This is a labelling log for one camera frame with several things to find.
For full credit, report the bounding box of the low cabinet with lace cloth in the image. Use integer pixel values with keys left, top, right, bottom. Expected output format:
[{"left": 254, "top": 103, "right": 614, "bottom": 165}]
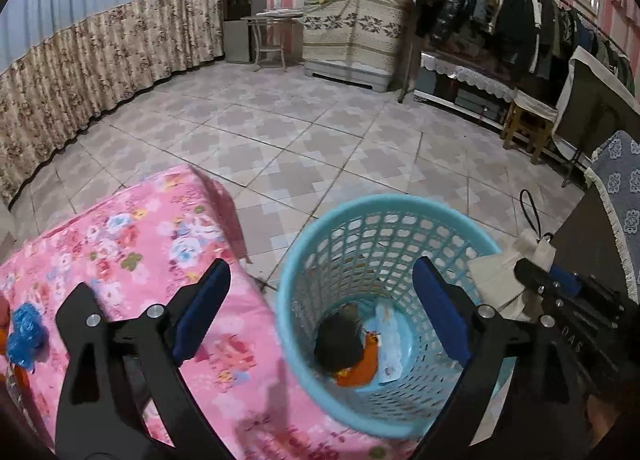
[{"left": 414, "top": 52, "right": 516, "bottom": 128}]

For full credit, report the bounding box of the pink floral tablecloth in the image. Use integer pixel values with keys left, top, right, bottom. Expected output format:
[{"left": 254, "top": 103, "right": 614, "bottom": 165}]
[{"left": 0, "top": 164, "right": 416, "bottom": 460}]

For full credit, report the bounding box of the grey water dispenser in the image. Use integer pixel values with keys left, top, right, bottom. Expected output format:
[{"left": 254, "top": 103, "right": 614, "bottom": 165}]
[{"left": 221, "top": 0, "right": 268, "bottom": 64}]

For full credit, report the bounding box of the wooden stool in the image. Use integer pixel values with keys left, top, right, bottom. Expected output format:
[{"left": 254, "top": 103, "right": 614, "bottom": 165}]
[{"left": 501, "top": 90, "right": 560, "bottom": 165}]

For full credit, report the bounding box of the blue and floral curtain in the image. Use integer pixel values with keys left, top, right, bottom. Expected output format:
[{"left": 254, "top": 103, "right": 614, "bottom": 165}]
[{"left": 0, "top": 0, "right": 233, "bottom": 205}]

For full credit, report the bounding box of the teal plastic basket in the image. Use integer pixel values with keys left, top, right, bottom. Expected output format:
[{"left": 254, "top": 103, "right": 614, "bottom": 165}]
[{"left": 276, "top": 194, "right": 506, "bottom": 440}]

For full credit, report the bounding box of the black cable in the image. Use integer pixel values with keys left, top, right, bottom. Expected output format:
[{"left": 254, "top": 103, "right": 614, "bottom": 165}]
[{"left": 519, "top": 189, "right": 551, "bottom": 241}]

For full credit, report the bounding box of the light blue packet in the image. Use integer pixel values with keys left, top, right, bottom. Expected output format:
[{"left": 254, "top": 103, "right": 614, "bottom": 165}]
[{"left": 372, "top": 304, "right": 416, "bottom": 385}]

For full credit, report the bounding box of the small round table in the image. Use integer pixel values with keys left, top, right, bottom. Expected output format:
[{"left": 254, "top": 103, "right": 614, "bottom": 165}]
[{"left": 241, "top": 10, "right": 304, "bottom": 71}]

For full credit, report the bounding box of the white cloth bag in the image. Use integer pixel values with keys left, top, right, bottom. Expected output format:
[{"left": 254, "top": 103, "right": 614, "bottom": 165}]
[{"left": 467, "top": 227, "right": 556, "bottom": 321}]

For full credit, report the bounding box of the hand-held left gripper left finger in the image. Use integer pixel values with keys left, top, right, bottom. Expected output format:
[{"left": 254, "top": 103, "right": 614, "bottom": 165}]
[{"left": 54, "top": 258, "right": 236, "bottom": 460}]

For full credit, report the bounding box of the patterned cloth covered cabinet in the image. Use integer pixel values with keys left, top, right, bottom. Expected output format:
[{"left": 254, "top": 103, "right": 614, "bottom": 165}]
[{"left": 301, "top": 0, "right": 406, "bottom": 93}]

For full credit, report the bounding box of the grey-blue lace cloth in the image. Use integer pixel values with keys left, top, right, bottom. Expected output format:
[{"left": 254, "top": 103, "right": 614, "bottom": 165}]
[{"left": 585, "top": 131, "right": 640, "bottom": 301}]

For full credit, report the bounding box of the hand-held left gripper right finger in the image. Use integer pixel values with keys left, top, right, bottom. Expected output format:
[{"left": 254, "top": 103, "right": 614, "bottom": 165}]
[{"left": 412, "top": 256, "right": 591, "bottom": 460}]

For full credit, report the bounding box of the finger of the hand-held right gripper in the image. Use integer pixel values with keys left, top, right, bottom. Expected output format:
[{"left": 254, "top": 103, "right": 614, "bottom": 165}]
[{"left": 514, "top": 257, "right": 583, "bottom": 298}]

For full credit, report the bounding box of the blue plastic bag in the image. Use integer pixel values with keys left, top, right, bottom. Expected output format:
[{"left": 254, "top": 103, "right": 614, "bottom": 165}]
[{"left": 7, "top": 304, "right": 48, "bottom": 372}]

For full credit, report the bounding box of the orange plastic bag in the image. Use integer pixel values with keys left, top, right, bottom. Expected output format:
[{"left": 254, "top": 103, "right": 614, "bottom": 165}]
[{"left": 334, "top": 330, "right": 382, "bottom": 387}]

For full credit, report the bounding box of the black and orange garment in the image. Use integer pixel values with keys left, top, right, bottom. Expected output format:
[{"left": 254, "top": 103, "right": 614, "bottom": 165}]
[{"left": 314, "top": 312, "right": 366, "bottom": 373}]

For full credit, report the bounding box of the row of hanging clothes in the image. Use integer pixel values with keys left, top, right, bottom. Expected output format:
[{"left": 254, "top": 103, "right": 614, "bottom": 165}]
[{"left": 414, "top": 0, "right": 636, "bottom": 90}]

